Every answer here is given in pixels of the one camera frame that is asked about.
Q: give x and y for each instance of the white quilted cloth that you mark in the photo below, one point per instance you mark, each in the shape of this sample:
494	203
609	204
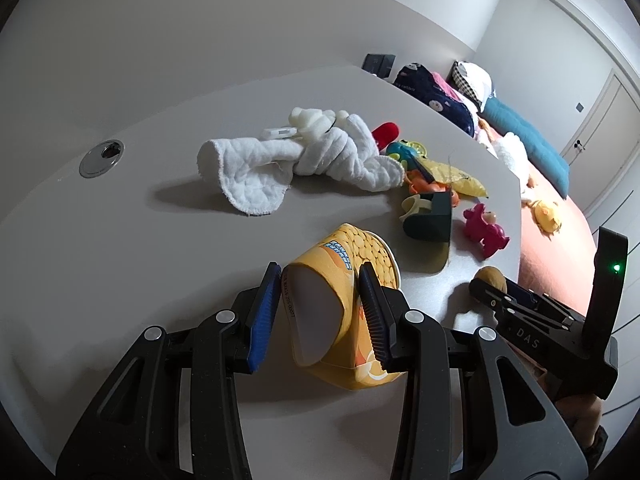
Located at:
240	170

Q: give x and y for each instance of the pale yellow plastic clip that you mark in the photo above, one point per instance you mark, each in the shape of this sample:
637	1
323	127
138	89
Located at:
411	206

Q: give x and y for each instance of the small brown ball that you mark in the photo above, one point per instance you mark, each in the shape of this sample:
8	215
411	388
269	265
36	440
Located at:
490	275

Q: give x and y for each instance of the teal cushion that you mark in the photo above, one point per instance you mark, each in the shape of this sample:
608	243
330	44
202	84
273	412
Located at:
520	130

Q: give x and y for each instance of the yellow paper cup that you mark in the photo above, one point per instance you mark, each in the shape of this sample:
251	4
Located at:
345	260

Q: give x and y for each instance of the yellow plastic wrapper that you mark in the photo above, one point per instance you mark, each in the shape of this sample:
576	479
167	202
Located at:
457	177

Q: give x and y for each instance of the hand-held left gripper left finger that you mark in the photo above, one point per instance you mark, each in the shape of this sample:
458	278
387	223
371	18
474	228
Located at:
262	317

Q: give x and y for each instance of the small white plush toy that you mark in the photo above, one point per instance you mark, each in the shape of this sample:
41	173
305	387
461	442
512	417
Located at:
310	119

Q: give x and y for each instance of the teal plastic toy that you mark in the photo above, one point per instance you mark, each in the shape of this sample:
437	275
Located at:
400	151

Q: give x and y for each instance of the red plush heart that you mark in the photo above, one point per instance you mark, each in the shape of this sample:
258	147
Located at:
386	132

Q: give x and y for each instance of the bed with orange sheet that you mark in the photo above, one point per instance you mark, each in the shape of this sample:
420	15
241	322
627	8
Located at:
555	260

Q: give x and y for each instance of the small white plastic stick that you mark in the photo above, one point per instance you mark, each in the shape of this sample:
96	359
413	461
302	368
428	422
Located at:
278	133

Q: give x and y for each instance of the pink cloth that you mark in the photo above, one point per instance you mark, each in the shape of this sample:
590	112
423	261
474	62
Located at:
445	87

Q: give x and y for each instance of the yellow plush chick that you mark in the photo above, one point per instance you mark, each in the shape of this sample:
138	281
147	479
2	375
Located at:
546	214

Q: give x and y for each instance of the person's right hand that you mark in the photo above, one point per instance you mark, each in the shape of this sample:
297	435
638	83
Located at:
585	420

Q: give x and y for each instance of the pink toy dog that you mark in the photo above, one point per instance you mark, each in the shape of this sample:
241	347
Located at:
480	230

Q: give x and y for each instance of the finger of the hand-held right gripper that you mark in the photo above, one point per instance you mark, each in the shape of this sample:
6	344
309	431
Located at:
487	297
522	292

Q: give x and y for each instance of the orange plastic toy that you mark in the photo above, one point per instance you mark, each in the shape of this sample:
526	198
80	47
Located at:
422	185

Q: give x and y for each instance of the checked pillow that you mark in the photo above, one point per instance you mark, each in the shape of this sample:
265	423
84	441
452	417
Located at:
475	80

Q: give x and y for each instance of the white door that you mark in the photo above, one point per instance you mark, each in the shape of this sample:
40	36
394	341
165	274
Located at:
607	125

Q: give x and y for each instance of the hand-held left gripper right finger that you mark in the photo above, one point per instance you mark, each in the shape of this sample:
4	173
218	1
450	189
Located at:
374	317

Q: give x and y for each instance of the dark green box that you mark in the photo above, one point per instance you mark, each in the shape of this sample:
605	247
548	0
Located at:
430	220

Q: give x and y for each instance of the white plush goose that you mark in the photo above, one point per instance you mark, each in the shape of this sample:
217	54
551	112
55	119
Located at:
512	152

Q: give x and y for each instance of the navy printed blanket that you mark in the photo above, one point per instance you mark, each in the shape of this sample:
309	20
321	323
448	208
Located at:
425	85

